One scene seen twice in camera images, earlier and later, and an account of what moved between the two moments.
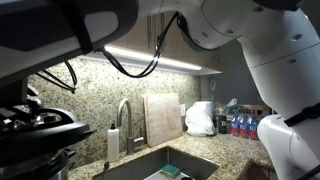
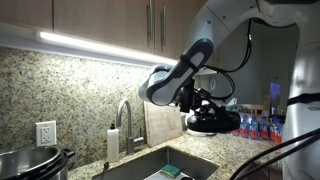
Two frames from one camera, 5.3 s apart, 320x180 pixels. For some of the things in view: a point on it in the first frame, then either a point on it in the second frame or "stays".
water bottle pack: [245, 126] stays
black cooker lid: [42, 144] -> [220, 121]
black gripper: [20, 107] -> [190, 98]
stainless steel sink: [149, 165] stays
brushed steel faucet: [131, 141] stays
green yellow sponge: [172, 170] stays
